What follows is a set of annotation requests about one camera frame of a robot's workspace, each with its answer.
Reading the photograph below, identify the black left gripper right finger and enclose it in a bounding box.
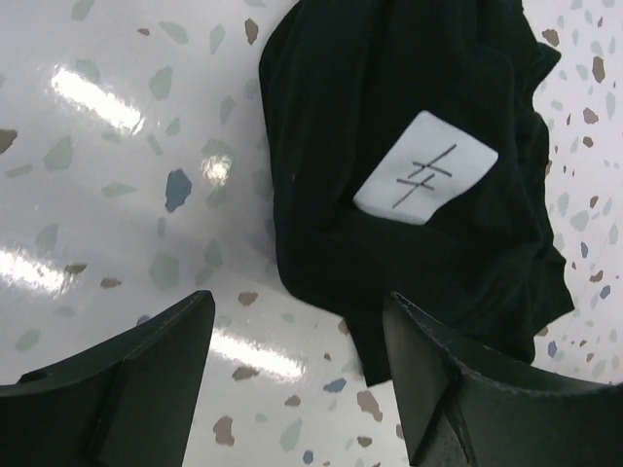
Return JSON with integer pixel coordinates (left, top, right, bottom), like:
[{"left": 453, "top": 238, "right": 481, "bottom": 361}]
[{"left": 383, "top": 293, "right": 622, "bottom": 466}]

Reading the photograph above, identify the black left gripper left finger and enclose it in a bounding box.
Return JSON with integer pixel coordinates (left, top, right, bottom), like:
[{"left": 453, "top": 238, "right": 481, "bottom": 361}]
[{"left": 1, "top": 290, "right": 215, "bottom": 467}]

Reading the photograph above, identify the black t-shirt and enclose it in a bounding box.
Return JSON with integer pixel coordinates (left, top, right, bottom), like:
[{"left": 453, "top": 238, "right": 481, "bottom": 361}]
[{"left": 259, "top": 1, "right": 573, "bottom": 385}]

